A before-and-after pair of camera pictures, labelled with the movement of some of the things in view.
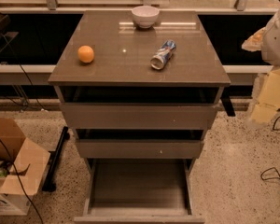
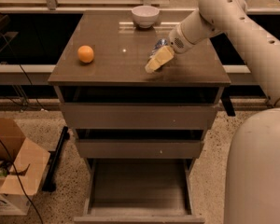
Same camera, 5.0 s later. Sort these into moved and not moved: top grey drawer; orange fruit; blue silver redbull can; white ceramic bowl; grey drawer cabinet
Moved: blue silver redbull can
Not moved: grey drawer cabinet; top grey drawer; white ceramic bowl; orange fruit
